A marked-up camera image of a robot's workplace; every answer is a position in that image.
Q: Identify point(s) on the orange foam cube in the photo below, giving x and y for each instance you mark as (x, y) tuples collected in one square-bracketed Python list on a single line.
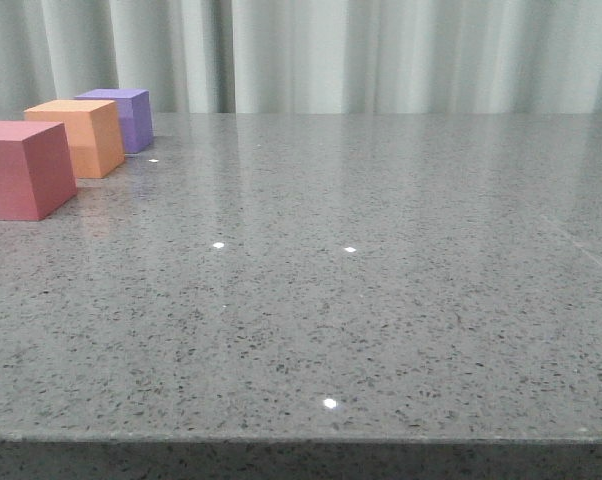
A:
[(93, 133)]

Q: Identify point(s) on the pale green curtain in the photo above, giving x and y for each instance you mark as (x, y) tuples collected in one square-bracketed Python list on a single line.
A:
[(309, 56)]

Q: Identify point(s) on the purple foam cube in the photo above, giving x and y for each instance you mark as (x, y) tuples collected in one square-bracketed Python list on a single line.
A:
[(134, 112)]

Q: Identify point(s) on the red foam cube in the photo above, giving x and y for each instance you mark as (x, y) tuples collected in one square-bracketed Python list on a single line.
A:
[(36, 175)]

